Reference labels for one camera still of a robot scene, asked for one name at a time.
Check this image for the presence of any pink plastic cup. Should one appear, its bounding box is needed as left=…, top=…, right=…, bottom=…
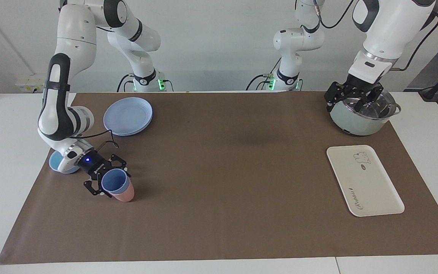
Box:
left=109, top=182, right=135, bottom=202

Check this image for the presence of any light blue bowl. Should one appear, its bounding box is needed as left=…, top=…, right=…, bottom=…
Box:
left=49, top=150, right=81, bottom=175

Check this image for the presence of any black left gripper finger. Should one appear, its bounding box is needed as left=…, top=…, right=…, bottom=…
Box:
left=358, top=86, right=385, bottom=115
left=325, top=81, right=354, bottom=113

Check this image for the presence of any blue plastic cup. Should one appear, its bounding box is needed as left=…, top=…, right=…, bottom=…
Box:
left=101, top=169, right=131, bottom=194

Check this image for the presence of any cream rabbit print tray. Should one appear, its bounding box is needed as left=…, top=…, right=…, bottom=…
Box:
left=326, top=145, right=405, bottom=217

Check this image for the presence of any black base cable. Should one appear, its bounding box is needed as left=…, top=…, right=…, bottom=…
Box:
left=117, top=73, right=134, bottom=92
left=246, top=74, right=276, bottom=91

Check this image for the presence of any brown table mat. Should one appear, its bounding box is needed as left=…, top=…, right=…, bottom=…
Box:
left=0, top=91, right=438, bottom=265

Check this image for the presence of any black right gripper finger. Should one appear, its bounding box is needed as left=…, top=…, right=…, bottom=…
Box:
left=103, top=153, right=131, bottom=178
left=83, top=175, right=113, bottom=198

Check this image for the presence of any pale green electric pot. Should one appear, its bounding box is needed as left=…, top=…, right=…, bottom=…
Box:
left=329, top=89, right=402, bottom=137

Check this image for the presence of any light blue plate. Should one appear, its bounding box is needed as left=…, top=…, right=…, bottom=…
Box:
left=103, top=97, right=153, bottom=137

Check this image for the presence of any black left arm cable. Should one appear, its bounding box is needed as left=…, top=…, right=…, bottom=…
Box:
left=314, top=0, right=438, bottom=72

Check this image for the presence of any white power strip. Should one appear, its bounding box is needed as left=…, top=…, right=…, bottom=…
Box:
left=16, top=78, right=47, bottom=93

